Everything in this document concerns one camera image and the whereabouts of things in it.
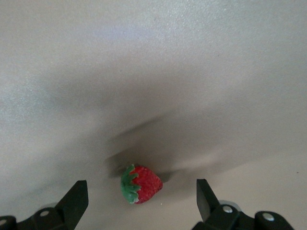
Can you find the brown table cover mat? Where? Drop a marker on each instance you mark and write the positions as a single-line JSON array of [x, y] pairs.
[[153, 72]]

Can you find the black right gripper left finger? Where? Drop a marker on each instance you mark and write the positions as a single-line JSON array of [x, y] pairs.
[[62, 213]]

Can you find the red plastic strawberry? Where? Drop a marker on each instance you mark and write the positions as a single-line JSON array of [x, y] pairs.
[[148, 184]]

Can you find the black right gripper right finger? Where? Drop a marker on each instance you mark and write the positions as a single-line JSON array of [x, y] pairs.
[[216, 218]]

